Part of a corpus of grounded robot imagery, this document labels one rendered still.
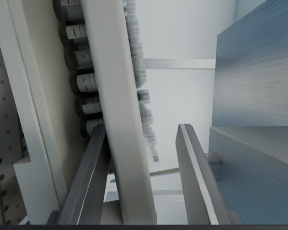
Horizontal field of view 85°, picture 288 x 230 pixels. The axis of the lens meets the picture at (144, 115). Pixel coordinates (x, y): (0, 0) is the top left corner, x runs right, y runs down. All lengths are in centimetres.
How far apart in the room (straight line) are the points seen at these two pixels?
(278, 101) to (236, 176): 27
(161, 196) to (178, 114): 238
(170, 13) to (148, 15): 42
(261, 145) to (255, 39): 39
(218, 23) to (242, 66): 322
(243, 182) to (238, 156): 3
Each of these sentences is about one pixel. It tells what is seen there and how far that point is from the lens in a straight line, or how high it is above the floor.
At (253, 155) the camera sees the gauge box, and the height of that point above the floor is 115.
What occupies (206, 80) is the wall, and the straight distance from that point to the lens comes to 356.
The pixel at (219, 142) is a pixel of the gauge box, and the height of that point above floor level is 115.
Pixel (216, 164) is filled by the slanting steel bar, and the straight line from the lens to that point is 24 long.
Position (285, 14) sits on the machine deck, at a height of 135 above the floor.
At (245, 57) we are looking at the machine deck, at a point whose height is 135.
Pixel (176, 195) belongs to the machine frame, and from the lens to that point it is 133.
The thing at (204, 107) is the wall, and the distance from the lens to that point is 361.
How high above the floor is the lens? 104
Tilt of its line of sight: 2 degrees up
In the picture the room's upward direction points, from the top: 90 degrees clockwise
